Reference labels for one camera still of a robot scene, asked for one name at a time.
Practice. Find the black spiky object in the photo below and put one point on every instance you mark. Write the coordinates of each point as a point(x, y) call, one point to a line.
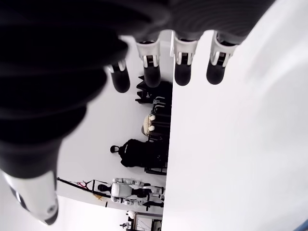
point(154, 92)

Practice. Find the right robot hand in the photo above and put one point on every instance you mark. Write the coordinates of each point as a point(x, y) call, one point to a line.
point(48, 60)

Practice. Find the black tripod frame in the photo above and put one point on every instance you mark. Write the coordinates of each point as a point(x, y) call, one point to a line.
point(91, 186)

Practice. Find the black equipment rack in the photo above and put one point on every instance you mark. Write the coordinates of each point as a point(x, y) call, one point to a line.
point(160, 149)

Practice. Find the black humanoid figure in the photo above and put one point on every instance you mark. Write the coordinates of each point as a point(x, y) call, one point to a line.
point(131, 154)

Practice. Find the silver humanoid robot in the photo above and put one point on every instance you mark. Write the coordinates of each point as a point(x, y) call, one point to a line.
point(121, 190)

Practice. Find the beige padded object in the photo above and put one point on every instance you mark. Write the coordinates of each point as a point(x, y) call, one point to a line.
point(147, 124)

